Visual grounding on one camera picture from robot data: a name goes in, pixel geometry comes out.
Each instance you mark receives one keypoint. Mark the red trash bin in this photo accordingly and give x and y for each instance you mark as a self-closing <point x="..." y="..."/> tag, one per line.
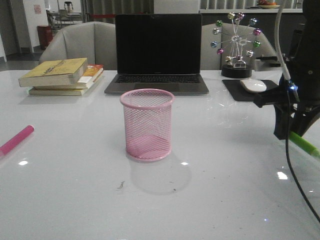
<point x="45" y="36"/>

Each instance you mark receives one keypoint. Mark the red barrier belt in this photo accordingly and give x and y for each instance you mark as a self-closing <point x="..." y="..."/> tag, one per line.
<point x="88" y="17"/>

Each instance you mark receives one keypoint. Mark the yellow bottom book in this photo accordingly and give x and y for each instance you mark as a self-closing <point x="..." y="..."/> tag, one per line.
<point x="62" y="92"/>

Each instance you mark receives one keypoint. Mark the black mouse pad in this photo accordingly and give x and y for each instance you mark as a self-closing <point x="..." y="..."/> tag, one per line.
<point x="237" y="91"/>

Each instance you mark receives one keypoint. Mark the green marker pen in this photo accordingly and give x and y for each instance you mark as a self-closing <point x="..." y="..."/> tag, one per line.
<point x="304" y="145"/>

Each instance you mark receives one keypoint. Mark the white computer mouse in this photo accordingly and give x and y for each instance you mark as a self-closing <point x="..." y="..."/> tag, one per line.
<point x="253" y="85"/>

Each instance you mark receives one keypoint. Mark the distant folding table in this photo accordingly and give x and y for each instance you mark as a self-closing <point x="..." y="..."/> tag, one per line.
<point x="61" y="13"/>

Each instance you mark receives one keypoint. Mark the red-orange middle book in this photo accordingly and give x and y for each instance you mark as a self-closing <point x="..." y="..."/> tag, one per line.
<point x="90" y="76"/>

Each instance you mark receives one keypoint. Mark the pink marker pen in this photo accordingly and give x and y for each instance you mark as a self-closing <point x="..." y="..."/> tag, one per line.
<point x="16" y="140"/>

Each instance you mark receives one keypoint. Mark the fruit bowl on counter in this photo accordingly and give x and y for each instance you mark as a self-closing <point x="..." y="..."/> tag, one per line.
<point x="267" y="4"/>

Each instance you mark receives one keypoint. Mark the yellow top book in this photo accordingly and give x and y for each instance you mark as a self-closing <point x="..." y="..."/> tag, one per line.
<point x="55" y="72"/>

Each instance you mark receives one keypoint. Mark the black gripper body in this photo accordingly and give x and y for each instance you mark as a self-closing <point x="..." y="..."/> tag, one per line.
<point x="296" y="103"/>

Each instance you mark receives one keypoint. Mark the grey upholstered chair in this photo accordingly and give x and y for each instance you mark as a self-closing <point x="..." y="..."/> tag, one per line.
<point x="93" y="40"/>

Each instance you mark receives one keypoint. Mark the pink wall notice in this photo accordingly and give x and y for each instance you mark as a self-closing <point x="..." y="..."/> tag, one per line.
<point x="37" y="9"/>

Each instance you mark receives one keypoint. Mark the pink mesh pen holder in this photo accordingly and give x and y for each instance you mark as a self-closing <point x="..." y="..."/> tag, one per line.
<point x="147" y="123"/>

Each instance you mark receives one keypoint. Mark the ferris wheel desk ornament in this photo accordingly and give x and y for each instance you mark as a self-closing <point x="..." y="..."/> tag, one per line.
<point x="239" y="45"/>

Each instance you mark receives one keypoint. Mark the yellow book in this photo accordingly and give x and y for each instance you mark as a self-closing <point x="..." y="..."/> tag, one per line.
<point x="62" y="92"/>
<point x="55" y="72"/>

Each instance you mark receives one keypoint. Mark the grey open laptop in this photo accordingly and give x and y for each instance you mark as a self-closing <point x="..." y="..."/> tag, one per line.
<point x="158" y="51"/>

